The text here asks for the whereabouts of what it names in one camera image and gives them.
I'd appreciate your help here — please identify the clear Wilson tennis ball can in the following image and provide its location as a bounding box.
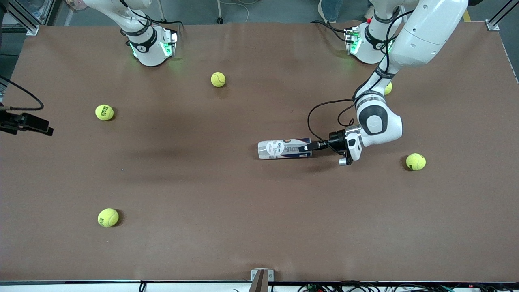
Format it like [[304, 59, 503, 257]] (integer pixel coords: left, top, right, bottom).
[[257, 138, 313, 160]]

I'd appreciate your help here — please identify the black clamp device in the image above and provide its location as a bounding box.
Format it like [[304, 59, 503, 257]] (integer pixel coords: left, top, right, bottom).
[[0, 109, 54, 137]]

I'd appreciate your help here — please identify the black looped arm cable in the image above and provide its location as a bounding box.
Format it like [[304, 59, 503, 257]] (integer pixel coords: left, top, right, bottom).
[[307, 99, 358, 157]]

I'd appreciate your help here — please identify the grey metal post bracket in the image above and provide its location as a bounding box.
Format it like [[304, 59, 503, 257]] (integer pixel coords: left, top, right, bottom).
[[251, 268, 275, 292]]

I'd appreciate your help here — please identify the aluminium frame profile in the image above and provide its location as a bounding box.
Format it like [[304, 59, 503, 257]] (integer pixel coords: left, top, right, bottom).
[[6, 0, 55, 36], [486, 0, 519, 31]]

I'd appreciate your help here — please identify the white table edge rail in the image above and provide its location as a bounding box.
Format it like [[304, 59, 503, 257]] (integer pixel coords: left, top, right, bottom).
[[0, 280, 519, 292]]

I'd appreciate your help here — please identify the black device cable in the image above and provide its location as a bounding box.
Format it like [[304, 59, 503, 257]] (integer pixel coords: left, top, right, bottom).
[[0, 75, 44, 111]]

